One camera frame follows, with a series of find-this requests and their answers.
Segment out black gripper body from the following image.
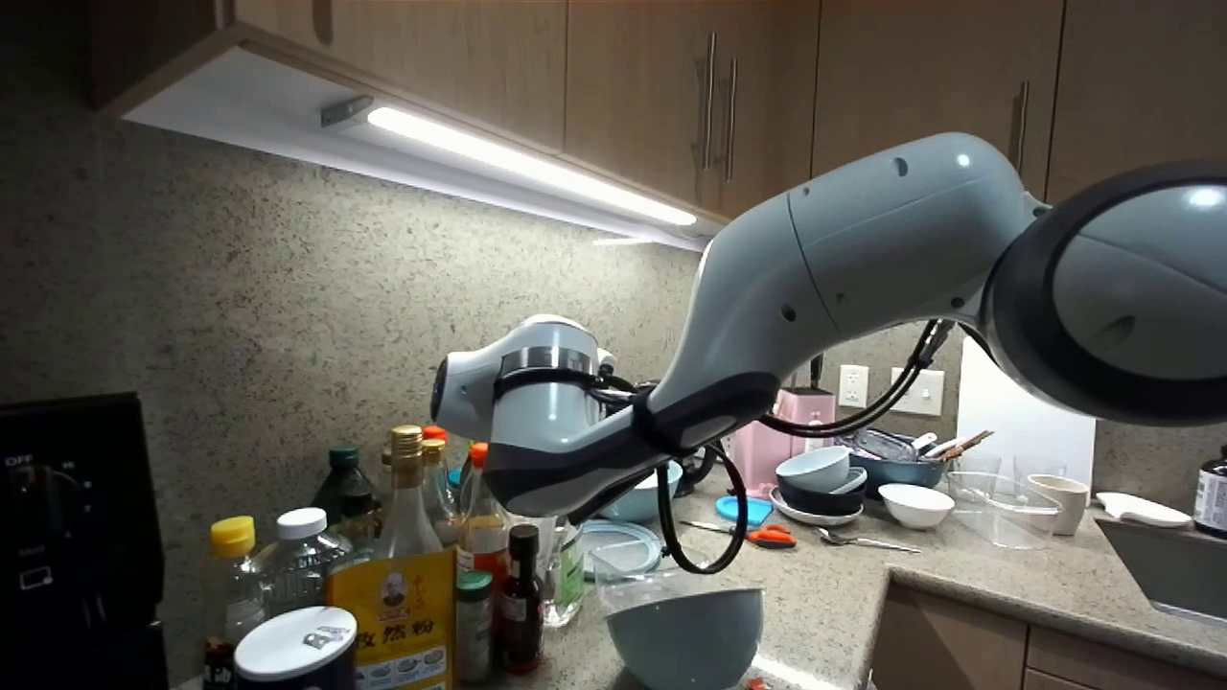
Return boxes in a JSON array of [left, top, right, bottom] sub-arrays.
[[481, 426, 692, 526]]

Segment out grey stacked bowl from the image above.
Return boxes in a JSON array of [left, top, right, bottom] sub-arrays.
[[774, 444, 858, 497]]

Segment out black stacked bowl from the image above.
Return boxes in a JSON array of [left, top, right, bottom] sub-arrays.
[[779, 473, 875, 518]]

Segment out small white bowl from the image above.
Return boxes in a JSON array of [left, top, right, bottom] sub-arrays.
[[875, 480, 958, 534]]

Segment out grey blue round plate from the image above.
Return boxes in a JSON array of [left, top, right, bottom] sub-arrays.
[[579, 518, 667, 588]]

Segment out orange cap bottle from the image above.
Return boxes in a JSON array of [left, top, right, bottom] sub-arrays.
[[457, 442, 513, 588]]

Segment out small dark sauce bottle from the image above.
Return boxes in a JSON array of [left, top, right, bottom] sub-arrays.
[[494, 523, 545, 680]]

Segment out cyan round lid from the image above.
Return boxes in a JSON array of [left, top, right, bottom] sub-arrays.
[[715, 490, 779, 528]]

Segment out green cap small jar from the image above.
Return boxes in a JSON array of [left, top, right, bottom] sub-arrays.
[[453, 569, 500, 685]]

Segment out pink utensil holder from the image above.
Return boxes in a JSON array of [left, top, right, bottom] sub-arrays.
[[734, 418, 808, 497]]

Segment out yellow label oil bottle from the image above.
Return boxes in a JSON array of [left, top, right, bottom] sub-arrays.
[[321, 426, 459, 690]]

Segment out dark green bottle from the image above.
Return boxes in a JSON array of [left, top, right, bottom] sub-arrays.
[[313, 444, 384, 541]]

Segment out white cap clear bottle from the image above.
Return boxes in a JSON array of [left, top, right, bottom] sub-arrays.
[[274, 505, 362, 611]]

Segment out metal spoon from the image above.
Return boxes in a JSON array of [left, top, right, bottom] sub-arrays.
[[816, 526, 918, 556]]

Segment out dark blue pan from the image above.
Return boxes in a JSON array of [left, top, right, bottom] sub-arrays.
[[846, 426, 950, 490]]

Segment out under-cabinet light strip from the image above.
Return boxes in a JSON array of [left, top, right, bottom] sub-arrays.
[[320, 91, 707, 233]]

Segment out yellow cap clear bottle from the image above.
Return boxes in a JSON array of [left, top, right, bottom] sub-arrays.
[[206, 514, 274, 643]]

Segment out wooden upper cabinet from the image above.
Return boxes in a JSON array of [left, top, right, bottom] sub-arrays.
[[808, 0, 1227, 207], [87, 0, 822, 241]]

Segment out wooden cabinet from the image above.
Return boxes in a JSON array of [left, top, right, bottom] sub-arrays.
[[808, 0, 1227, 207], [866, 573, 1227, 690], [87, 0, 822, 241]]

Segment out clear glass container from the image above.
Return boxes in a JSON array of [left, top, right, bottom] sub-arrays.
[[976, 482, 1068, 551]]

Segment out wooden lower cabinet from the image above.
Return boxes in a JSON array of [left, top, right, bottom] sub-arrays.
[[866, 573, 1227, 690]]

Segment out white cutting board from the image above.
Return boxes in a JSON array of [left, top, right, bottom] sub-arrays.
[[956, 338, 1102, 495]]

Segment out white mug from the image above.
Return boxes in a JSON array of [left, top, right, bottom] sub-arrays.
[[1028, 473, 1091, 536]]

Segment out black microwave oven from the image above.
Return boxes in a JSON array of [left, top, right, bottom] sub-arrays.
[[0, 390, 169, 690]]

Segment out white oval dish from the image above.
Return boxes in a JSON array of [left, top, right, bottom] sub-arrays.
[[1093, 488, 1195, 528]]

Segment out kitchen sink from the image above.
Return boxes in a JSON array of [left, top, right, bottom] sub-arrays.
[[1102, 514, 1227, 624]]

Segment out dark brown bottle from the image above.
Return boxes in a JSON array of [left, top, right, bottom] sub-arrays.
[[1188, 442, 1227, 536]]

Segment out orange handled scissors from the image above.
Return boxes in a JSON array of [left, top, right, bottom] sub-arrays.
[[682, 514, 799, 556]]

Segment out white wall outlet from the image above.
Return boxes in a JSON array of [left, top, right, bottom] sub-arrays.
[[895, 370, 950, 418], [835, 361, 875, 414]]

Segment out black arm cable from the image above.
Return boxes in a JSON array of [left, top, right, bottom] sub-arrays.
[[611, 319, 958, 580]]

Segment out wooden utensil handle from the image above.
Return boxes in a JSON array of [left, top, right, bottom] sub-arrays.
[[924, 426, 997, 464]]

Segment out metal cabinet handle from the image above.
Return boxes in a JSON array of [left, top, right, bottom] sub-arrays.
[[696, 36, 719, 183], [719, 36, 742, 183]]

